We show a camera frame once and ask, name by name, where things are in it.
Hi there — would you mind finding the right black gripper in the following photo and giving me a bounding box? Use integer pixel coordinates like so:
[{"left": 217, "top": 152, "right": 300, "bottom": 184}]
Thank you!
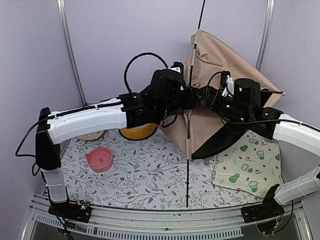
[{"left": 195, "top": 85, "right": 250, "bottom": 126}]

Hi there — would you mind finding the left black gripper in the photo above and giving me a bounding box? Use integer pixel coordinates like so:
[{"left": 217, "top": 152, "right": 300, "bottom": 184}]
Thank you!
[{"left": 157, "top": 85, "right": 198, "bottom": 122}]

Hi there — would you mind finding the beige pet tent fabric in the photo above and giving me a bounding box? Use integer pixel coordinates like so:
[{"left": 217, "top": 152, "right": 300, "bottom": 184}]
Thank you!
[{"left": 163, "top": 30, "right": 284, "bottom": 160}]

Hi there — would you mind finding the black tent pole one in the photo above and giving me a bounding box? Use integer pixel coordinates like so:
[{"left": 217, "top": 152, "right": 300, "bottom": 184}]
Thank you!
[{"left": 185, "top": 0, "right": 207, "bottom": 208}]

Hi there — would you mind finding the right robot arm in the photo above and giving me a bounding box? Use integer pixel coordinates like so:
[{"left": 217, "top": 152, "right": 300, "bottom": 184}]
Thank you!
[{"left": 195, "top": 75, "right": 320, "bottom": 218}]

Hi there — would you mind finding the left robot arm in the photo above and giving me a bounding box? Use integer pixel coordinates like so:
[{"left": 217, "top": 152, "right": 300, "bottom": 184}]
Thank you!
[{"left": 35, "top": 67, "right": 191, "bottom": 217}]

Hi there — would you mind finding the avocado print pet mat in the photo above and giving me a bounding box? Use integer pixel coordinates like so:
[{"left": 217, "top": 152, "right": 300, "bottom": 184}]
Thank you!
[{"left": 212, "top": 130, "right": 283, "bottom": 198}]

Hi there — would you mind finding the pink pet bowl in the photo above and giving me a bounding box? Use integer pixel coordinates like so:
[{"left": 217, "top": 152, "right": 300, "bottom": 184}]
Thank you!
[{"left": 85, "top": 147, "right": 114, "bottom": 173}]

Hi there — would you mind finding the yellow double bowl holder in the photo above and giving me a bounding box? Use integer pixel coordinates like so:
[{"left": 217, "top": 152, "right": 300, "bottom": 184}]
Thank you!
[{"left": 119, "top": 123, "right": 158, "bottom": 141}]

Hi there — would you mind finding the floral table cloth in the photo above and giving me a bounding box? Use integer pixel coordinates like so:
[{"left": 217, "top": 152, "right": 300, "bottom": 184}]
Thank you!
[{"left": 61, "top": 130, "right": 263, "bottom": 210}]

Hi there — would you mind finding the beige leaf plate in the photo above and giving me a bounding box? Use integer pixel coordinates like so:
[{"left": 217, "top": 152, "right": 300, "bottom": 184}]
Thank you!
[{"left": 76, "top": 130, "right": 105, "bottom": 141}]

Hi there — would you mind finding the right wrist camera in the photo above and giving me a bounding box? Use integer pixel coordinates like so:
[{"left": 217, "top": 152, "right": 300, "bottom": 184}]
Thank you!
[{"left": 220, "top": 71, "right": 235, "bottom": 98}]

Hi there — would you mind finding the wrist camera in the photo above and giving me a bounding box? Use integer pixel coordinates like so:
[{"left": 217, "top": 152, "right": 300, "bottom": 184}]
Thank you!
[
  {"left": 169, "top": 61, "right": 184, "bottom": 74},
  {"left": 220, "top": 71, "right": 235, "bottom": 98}
]

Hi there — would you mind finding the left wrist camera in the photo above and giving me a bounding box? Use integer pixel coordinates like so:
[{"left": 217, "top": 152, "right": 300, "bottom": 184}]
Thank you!
[{"left": 169, "top": 61, "right": 184, "bottom": 74}]

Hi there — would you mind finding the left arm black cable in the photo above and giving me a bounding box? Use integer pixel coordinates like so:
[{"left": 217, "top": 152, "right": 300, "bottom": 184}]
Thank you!
[{"left": 123, "top": 51, "right": 170, "bottom": 95}]

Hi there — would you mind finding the right aluminium frame post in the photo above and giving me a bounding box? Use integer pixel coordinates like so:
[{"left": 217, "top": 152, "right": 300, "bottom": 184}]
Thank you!
[{"left": 255, "top": 0, "right": 275, "bottom": 71}]

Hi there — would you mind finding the aluminium frame post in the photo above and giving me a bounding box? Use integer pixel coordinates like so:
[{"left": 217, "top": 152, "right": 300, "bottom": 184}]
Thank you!
[
  {"left": 255, "top": 0, "right": 275, "bottom": 71},
  {"left": 56, "top": 0, "right": 88, "bottom": 106}
]

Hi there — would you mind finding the front aluminium rail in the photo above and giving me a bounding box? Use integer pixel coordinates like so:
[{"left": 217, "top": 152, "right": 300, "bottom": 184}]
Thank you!
[{"left": 21, "top": 194, "right": 316, "bottom": 240}]

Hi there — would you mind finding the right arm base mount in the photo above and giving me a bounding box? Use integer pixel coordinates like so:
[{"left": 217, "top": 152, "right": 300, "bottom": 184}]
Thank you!
[{"left": 241, "top": 203, "right": 285, "bottom": 223}]

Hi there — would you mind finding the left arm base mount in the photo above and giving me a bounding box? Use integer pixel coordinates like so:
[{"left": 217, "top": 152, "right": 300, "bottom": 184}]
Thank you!
[{"left": 48, "top": 200, "right": 92, "bottom": 223}]

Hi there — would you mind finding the left aluminium frame post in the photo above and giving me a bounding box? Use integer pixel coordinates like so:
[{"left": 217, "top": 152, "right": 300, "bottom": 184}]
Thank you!
[{"left": 56, "top": 0, "right": 88, "bottom": 106}]

